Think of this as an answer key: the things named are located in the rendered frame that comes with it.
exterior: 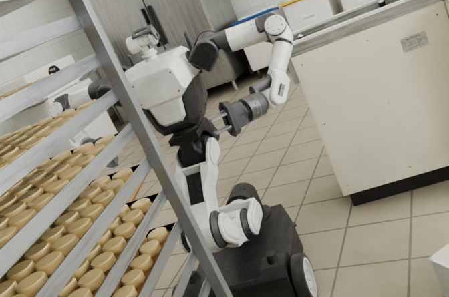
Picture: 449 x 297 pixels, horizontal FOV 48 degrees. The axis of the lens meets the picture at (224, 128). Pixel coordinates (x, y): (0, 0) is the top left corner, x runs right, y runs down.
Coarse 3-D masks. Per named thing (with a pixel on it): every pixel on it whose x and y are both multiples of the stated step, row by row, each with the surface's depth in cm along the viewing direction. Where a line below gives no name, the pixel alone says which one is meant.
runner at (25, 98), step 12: (84, 60) 107; (96, 60) 112; (60, 72) 97; (72, 72) 101; (84, 72) 106; (36, 84) 89; (48, 84) 93; (60, 84) 96; (12, 96) 82; (24, 96) 85; (36, 96) 88; (0, 108) 79; (12, 108) 82; (24, 108) 84; (0, 120) 78
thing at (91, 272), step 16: (128, 208) 123; (144, 208) 119; (112, 224) 115; (128, 224) 111; (112, 240) 106; (96, 256) 102; (112, 256) 100; (80, 272) 100; (96, 272) 95; (64, 288) 95; (80, 288) 92; (96, 288) 93
